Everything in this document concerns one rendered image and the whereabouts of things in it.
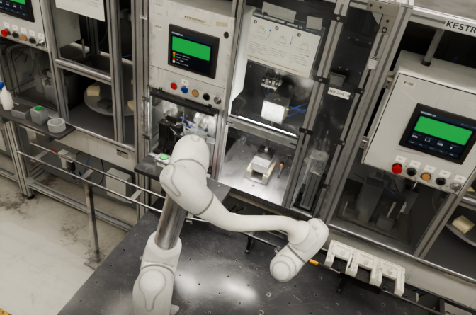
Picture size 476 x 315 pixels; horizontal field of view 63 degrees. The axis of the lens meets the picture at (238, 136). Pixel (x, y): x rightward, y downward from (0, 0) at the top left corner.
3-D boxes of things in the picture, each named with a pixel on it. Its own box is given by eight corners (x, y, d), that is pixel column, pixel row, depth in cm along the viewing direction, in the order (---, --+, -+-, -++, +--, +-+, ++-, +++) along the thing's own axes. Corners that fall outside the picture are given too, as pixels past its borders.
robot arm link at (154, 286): (129, 326, 163) (127, 296, 150) (138, 287, 178) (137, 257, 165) (167, 330, 164) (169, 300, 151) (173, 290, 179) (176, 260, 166)
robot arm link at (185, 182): (214, 204, 130) (217, 178, 141) (176, 173, 122) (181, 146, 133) (186, 222, 135) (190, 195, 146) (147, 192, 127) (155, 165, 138)
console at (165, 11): (146, 88, 199) (145, -4, 172) (174, 68, 221) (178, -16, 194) (220, 113, 188) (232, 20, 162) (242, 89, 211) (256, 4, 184)
